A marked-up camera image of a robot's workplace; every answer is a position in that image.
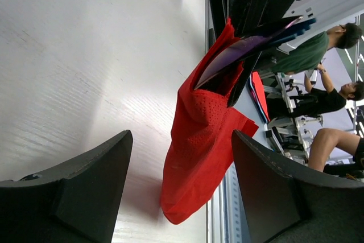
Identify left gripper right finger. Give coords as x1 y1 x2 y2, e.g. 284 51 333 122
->
231 130 363 242

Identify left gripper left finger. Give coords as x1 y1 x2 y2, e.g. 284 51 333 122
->
1 130 133 242

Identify iridescent purple spoon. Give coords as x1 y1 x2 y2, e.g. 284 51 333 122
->
194 15 303 90

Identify red paper napkin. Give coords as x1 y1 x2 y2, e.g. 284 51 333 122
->
160 19 259 225

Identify person in green shirt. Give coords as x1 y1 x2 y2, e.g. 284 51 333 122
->
270 23 362 75

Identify seated person bare legs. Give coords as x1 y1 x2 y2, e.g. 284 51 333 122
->
308 128 363 182

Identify person in black shirt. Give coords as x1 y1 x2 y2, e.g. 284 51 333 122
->
266 63 363 118

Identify aluminium front rail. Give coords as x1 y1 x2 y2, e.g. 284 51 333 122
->
206 164 251 243

